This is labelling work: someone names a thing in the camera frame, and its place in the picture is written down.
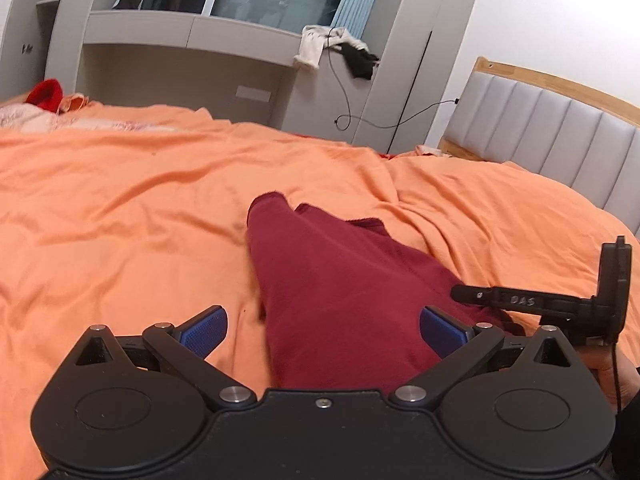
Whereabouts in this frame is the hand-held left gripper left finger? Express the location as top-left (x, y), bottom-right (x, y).
top-left (70, 305), bottom-right (259, 411)

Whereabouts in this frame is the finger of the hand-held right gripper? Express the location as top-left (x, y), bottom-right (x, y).
top-left (450, 284), bottom-right (597, 322)

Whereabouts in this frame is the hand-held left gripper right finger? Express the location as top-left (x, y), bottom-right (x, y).
top-left (390, 305), bottom-right (577, 411)

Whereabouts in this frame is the maroon sweater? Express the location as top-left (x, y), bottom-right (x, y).
top-left (246, 191), bottom-right (527, 397)

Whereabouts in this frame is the person's right hand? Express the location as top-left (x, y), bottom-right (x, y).
top-left (575, 344), bottom-right (640, 407)

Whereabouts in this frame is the orange blanket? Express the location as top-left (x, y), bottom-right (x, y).
top-left (0, 104), bottom-right (640, 480)

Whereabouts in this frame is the grey padded headboard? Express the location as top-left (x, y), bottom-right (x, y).
top-left (437, 57), bottom-right (640, 238)

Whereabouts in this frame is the small orange cloth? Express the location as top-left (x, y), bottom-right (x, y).
top-left (59, 93), bottom-right (93, 115)

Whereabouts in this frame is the grey built-in cabinet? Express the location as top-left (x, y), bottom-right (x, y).
top-left (0, 0), bottom-right (488, 156)

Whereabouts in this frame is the peach patterned bedsheet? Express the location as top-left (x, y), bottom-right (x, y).
top-left (0, 102), bottom-right (178, 135)

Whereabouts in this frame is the black garment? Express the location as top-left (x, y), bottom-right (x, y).
top-left (339, 42), bottom-right (382, 82)

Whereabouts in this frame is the red cloth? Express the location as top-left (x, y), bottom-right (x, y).
top-left (25, 79), bottom-right (64, 112)

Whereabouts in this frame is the white garment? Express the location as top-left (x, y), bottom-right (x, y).
top-left (292, 25), bottom-right (370, 72)

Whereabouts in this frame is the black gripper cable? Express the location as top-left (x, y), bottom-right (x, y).
top-left (611, 342), bottom-right (626, 413)

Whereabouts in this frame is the straight black cable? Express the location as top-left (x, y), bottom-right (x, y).
top-left (392, 30), bottom-right (434, 155)

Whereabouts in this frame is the thin looped black cable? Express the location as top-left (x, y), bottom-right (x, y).
top-left (326, 26), bottom-right (462, 132)

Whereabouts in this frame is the white wall plate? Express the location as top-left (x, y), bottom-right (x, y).
top-left (235, 85), bottom-right (272, 104)

